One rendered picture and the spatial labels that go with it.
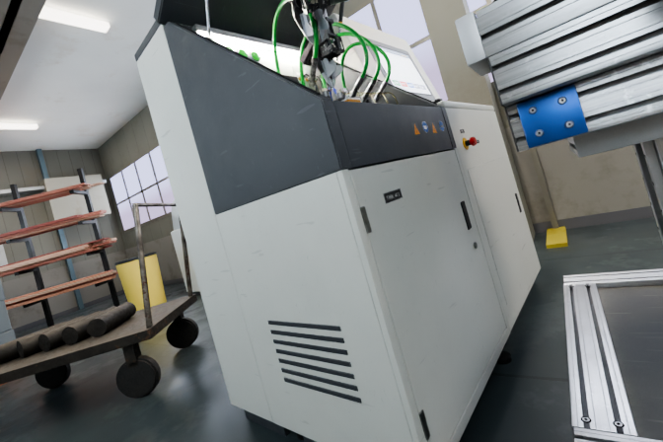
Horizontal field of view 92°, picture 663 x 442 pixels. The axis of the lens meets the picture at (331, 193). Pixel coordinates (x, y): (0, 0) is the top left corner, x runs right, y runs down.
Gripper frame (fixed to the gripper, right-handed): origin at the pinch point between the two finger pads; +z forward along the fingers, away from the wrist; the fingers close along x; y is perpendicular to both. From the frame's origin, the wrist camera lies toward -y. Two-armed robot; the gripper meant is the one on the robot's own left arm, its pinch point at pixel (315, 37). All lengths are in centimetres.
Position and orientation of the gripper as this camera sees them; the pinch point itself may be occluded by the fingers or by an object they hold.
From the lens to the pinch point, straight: 106.1
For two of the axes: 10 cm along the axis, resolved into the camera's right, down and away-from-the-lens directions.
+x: 8.6, -4.7, 2.0
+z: 2.1, 6.8, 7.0
